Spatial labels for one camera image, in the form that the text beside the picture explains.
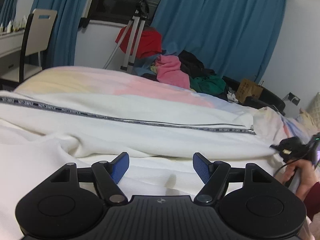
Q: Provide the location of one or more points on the blue curtain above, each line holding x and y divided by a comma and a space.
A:
62, 30
220, 30

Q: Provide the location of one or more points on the white zip jacket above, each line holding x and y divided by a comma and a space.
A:
100, 130

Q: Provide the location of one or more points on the white and black chair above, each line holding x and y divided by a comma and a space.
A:
40, 32

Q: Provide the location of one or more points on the person's right hand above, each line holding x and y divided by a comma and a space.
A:
308, 177

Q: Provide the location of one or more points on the bed with pastel sheet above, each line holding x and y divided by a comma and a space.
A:
100, 85

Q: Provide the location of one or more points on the white vanity desk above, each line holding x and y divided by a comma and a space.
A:
10, 50

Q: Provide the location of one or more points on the dark window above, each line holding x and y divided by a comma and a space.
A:
120, 0

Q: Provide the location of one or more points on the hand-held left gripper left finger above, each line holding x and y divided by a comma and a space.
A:
120, 166

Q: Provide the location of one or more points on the white patterned cloth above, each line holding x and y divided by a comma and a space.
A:
232, 97

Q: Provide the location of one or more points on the white tripod stand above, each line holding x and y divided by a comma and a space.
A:
133, 37

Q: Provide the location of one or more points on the brown paper bag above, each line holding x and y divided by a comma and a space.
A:
248, 91

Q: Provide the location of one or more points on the row of cosmetic bottles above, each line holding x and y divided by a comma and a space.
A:
12, 26

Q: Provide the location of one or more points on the black padded bench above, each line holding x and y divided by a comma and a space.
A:
272, 101

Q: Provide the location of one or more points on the green cloth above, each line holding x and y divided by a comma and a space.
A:
208, 85

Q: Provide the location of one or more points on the pink cloth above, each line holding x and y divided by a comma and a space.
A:
172, 71

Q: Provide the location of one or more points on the wavy-edged vanity mirror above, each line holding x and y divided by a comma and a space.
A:
8, 5

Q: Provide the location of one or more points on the wall power socket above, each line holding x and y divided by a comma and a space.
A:
294, 99

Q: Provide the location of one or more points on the red cloth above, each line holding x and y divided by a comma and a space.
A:
150, 41

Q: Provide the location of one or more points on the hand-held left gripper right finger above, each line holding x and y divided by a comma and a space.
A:
201, 167

